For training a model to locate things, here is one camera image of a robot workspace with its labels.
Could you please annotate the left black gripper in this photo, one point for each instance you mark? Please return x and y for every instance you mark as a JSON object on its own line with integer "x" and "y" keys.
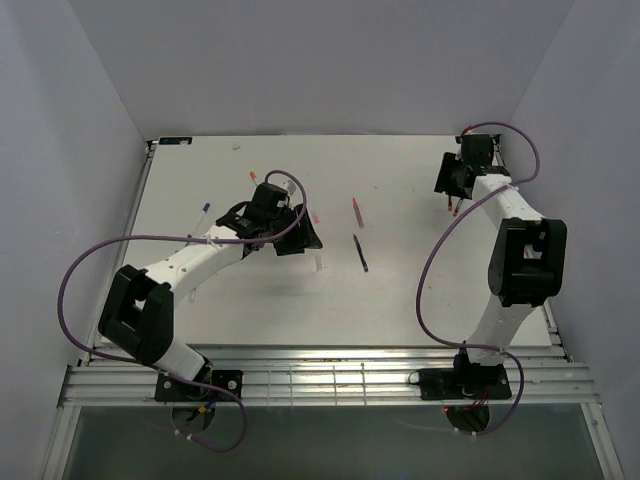
{"x": 302, "y": 237}

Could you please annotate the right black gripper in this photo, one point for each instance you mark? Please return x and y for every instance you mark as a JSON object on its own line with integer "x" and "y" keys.
{"x": 448, "y": 162}

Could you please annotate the purple highlighter pen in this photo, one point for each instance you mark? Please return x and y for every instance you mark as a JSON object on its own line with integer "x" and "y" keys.
{"x": 360, "y": 253}

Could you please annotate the pink highlighter pen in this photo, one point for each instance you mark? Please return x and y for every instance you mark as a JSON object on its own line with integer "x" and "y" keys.
{"x": 357, "y": 212}

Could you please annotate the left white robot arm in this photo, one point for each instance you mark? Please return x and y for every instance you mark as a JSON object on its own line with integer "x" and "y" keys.
{"x": 138, "y": 315}

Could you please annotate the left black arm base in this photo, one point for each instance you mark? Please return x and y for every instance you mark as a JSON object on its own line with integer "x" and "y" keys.
{"x": 210, "y": 386}

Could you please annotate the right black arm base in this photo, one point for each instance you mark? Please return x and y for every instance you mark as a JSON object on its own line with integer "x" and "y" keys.
{"x": 445, "y": 384}

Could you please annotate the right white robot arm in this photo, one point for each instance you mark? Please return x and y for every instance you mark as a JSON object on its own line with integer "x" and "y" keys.
{"x": 527, "y": 262}

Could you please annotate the purple capped white marker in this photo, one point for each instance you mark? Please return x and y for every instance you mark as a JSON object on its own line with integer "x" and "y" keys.
{"x": 200, "y": 220}

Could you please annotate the left blue table label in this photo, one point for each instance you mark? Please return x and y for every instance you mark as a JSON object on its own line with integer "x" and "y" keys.
{"x": 180, "y": 141}

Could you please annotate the aluminium table frame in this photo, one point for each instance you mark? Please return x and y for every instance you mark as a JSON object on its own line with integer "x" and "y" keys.
{"x": 315, "y": 330}

